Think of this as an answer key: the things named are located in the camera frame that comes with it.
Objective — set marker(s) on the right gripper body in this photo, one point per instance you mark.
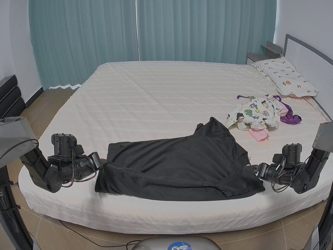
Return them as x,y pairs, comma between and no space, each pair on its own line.
264,172

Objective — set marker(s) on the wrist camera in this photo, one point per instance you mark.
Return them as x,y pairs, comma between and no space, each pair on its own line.
277,159
79,150

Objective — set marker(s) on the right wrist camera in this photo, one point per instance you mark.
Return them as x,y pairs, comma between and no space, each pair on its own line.
277,159

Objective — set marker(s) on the blue-green curtain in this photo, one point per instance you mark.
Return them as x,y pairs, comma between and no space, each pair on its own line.
83,35
208,22

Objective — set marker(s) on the purple garment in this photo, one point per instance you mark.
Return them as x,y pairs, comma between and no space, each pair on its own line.
291,118

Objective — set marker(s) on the white printed pyjama top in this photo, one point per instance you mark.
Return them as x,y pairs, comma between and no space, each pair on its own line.
255,113

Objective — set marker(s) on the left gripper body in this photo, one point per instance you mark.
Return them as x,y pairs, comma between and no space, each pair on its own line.
96,161

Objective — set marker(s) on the grey bedside table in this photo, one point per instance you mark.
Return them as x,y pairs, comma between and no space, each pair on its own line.
262,55

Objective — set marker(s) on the black T-shirt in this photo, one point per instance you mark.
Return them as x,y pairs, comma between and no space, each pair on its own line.
177,165

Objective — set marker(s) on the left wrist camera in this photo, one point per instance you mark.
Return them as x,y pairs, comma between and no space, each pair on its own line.
79,150

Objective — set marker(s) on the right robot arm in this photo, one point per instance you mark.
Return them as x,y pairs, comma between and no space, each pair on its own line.
314,163

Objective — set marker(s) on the black chest of drawers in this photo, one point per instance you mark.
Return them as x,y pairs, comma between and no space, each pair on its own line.
10,98

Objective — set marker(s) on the bed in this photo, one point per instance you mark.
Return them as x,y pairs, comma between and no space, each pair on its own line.
156,100

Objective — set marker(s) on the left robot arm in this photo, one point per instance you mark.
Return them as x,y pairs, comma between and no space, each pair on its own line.
15,139

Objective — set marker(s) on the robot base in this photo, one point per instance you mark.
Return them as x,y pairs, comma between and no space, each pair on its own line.
177,243

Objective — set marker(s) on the white printed pillow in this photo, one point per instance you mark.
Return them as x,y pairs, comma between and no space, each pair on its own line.
286,77

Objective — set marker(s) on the pink garment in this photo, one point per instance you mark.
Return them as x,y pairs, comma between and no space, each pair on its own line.
258,134

